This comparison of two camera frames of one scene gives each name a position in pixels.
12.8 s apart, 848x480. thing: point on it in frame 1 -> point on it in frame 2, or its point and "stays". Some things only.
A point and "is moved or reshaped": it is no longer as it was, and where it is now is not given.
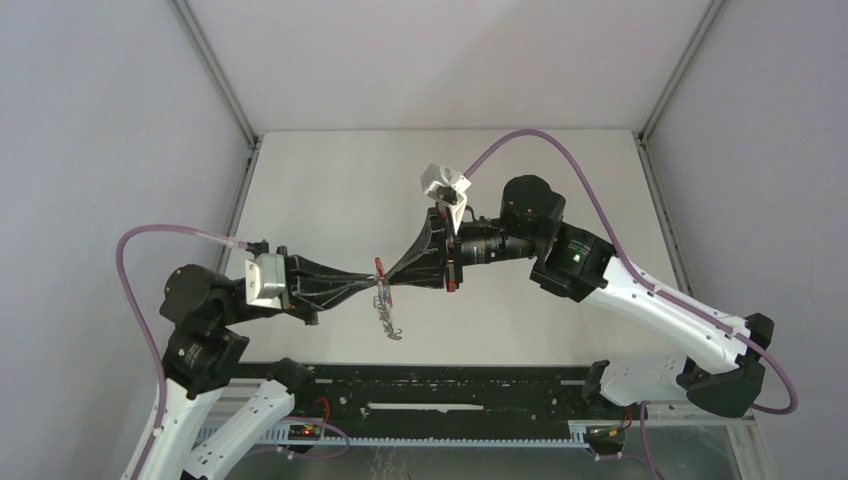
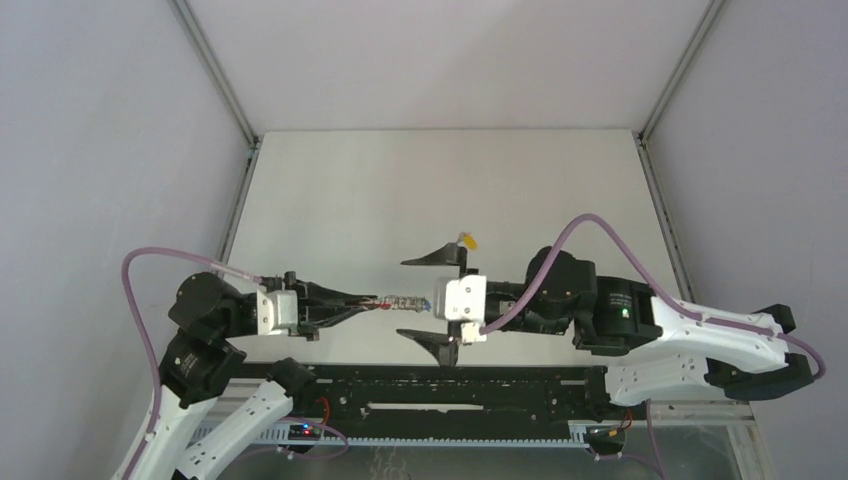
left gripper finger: (305, 268) -> (310, 290)
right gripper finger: (426, 276) -> (445, 348)
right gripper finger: (420, 247) -> (451, 254)
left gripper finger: (339, 296) -> (329, 319)
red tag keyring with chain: (383, 300) is moved or reshaped
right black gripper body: (438, 237) -> (451, 331)
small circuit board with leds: (311, 432) stays
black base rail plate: (439, 399) stays
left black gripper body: (297, 295) -> (307, 314)
